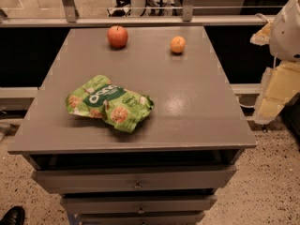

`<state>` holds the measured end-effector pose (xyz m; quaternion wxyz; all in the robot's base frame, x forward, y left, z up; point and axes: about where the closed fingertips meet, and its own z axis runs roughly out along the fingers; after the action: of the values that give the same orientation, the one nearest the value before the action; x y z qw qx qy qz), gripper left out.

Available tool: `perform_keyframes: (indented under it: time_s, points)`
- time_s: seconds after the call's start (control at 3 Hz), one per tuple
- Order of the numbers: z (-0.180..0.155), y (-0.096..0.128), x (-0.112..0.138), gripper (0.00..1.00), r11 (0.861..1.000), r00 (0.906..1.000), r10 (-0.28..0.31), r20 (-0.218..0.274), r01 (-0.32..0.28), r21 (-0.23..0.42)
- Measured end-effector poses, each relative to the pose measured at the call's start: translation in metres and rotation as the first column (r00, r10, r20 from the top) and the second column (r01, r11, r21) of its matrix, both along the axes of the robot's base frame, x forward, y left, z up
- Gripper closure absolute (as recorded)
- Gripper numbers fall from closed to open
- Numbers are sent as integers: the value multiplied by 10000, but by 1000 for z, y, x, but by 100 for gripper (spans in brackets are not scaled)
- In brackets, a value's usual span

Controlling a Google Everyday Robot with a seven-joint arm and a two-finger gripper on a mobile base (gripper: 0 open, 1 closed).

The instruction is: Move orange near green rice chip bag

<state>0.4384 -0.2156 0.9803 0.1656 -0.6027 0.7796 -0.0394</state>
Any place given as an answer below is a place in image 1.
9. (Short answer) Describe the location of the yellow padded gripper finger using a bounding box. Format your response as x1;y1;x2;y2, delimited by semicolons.
253;61;300;125
250;22;272;46

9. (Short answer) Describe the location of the top grey drawer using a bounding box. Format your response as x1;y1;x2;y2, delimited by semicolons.
32;165;236;194

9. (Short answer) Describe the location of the small orange fruit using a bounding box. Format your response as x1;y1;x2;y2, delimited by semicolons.
170;37;186;53

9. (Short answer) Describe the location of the red apple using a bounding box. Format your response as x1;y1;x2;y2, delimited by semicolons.
107;25;128;48

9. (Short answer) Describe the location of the black shoe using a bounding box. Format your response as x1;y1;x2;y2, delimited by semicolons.
0;206;25;225

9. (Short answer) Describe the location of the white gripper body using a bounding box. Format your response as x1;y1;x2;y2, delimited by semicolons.
269;0;300;62

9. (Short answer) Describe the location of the metal railing frame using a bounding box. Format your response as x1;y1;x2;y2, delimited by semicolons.
0;0;287;27

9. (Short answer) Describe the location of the grey drawer cabinet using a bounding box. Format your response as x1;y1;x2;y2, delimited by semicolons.
10;26;255;225

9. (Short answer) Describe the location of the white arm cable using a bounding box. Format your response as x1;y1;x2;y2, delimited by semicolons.
237;96;258;109

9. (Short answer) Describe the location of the bottom grey drawer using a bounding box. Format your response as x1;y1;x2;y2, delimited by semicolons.
80;212;204;225

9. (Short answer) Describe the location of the middle grey drawer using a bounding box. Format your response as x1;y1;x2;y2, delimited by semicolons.
61;195;217;215

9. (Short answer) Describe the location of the grey drawer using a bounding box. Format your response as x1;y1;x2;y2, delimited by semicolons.
32;165;236;194
80;212;204;225
61;195;217;215

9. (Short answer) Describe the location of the green rice chip bag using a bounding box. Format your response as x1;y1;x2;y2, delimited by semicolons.
66;75;154;133

